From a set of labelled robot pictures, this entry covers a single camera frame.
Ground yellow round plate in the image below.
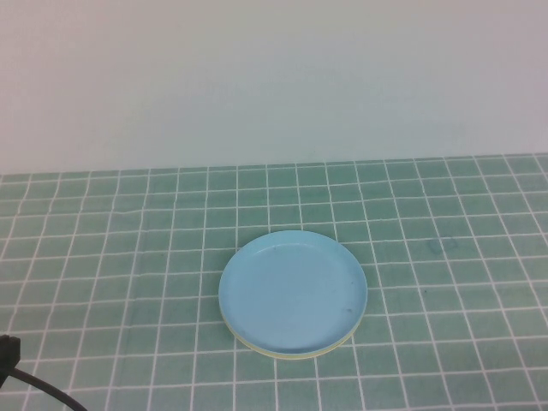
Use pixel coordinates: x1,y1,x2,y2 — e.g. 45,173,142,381
222,314,359,361

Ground light blue round plate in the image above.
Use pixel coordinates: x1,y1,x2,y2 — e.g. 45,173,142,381
217,229,368,355

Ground thick black camera cable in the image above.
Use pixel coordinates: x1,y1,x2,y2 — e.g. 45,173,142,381
0,366,86,411

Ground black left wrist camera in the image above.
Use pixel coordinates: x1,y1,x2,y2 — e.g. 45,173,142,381
0,333,22,374

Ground green checked tablecloth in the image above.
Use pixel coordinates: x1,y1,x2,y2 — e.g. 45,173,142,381
0,153,548,411

